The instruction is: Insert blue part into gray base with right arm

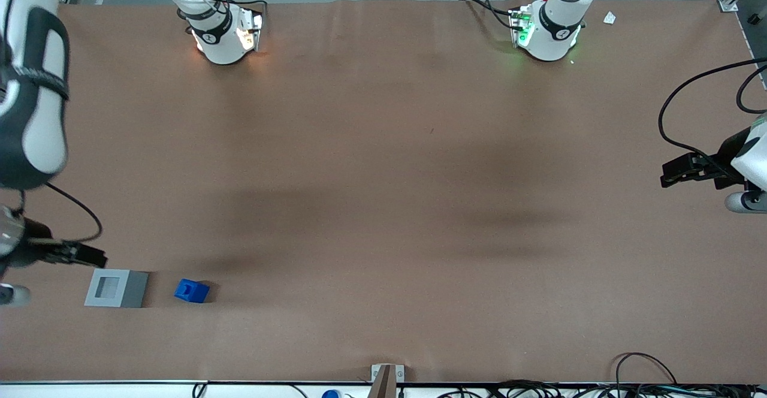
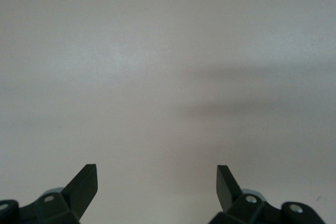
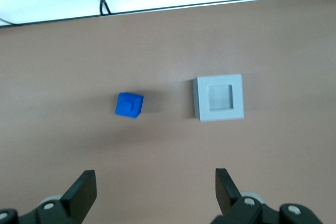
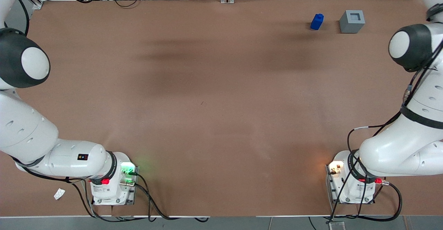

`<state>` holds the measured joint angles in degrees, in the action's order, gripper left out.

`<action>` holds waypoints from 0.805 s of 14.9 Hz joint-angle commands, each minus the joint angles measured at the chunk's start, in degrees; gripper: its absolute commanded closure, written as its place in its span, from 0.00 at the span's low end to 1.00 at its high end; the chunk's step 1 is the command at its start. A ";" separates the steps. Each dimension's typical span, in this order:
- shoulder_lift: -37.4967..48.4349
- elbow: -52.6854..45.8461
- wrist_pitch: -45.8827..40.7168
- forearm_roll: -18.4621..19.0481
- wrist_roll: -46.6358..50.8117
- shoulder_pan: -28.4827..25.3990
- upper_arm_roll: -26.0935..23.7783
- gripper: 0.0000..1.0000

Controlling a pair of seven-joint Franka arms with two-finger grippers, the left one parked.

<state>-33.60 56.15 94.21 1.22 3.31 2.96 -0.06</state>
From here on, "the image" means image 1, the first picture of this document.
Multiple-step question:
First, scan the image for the brown upright beam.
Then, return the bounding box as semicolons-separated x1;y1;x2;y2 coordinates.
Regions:
368;365;397;398

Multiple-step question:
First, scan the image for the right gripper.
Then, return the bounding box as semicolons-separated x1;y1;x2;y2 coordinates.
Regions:
0;205;108;274

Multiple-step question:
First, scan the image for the small metal bracket plate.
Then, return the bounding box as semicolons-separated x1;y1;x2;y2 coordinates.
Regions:
371;364;405;383

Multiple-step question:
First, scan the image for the black cable bundle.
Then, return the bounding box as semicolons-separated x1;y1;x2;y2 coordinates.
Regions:
437;352;767;398

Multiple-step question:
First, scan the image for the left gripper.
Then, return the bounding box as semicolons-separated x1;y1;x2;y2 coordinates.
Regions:
660;113;767;192

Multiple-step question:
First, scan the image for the black left base cable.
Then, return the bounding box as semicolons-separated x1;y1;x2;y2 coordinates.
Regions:
460;0;517;31

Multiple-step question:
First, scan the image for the gray square base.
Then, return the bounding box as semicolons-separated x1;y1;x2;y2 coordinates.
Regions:
84;269;149;309

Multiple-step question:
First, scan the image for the short black looped cable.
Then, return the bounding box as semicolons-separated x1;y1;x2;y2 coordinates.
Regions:
736;64;767;114

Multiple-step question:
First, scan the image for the black base cable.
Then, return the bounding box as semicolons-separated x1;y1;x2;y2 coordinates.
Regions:
460;0;517;31
213;0;268;18

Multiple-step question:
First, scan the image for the black right base cable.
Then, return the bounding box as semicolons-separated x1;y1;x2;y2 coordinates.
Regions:
213;0;268;18

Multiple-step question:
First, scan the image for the long black left gripper cable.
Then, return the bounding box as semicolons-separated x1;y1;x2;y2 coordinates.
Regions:
658;58;767;182

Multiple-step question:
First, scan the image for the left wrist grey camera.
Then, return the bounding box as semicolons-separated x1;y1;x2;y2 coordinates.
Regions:
724;191;767;214

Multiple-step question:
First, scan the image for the blue plastic part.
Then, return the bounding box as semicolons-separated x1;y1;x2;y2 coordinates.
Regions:
174;279;210;304

